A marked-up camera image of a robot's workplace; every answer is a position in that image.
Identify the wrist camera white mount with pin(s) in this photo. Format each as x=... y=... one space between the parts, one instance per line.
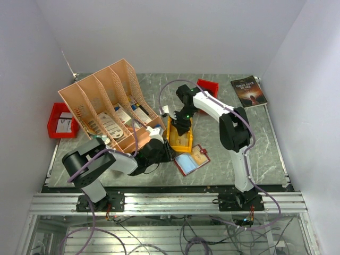
x=168 y=111
x=155 y=133

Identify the gold card in bin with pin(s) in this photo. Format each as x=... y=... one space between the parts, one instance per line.
x=177 y=140

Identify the red bin with cards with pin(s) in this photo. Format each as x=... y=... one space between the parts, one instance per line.
x=209 y=86

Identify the yellow plastic bin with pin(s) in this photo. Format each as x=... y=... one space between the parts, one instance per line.
x=170 y=129

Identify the aluminium mounting rail frame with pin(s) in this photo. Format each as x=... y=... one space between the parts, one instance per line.
x=140 y=204

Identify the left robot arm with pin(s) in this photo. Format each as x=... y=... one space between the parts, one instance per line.
x=89 y=161

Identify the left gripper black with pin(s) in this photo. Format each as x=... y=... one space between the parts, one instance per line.
x=169 y=155

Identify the dark paperback book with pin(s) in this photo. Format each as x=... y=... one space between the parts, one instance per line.
x=249 y=92

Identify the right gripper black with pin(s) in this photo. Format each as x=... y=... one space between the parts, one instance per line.
x=181 y=127

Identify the pink file organizer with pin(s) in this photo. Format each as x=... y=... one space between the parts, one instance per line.
x=106 y=101

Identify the white cards in left bin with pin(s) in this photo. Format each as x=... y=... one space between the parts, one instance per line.
x=64 y=123

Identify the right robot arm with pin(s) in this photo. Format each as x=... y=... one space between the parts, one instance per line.
x=234 y=134

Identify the red card holder wallet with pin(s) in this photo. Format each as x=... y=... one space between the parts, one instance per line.
x=186 y=164

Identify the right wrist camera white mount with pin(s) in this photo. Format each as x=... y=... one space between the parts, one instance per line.
x=168 y=111

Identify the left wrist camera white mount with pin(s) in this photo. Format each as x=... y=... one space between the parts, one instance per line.
x=155 y=133

